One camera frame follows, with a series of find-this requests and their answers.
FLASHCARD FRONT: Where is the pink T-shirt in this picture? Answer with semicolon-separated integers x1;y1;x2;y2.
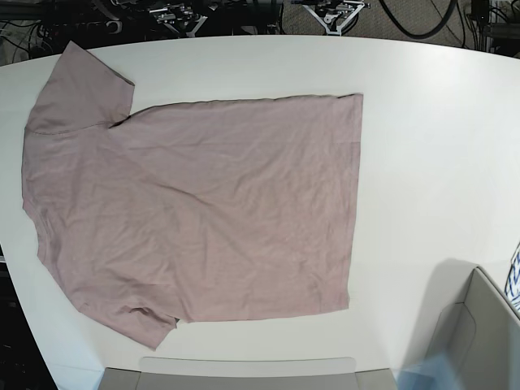
21;43;363;349

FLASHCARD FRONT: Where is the blue blurry object bottom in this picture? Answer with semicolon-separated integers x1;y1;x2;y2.
396;353;461;390

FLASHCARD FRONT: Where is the grey cardboard box right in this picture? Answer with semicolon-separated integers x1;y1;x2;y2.
425;267;519;389

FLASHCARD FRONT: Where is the blue white patterned cloth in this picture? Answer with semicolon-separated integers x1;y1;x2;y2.
505;245;520;312

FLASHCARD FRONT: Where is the thick black cable loop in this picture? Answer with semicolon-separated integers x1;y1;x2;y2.
379;0;456;41

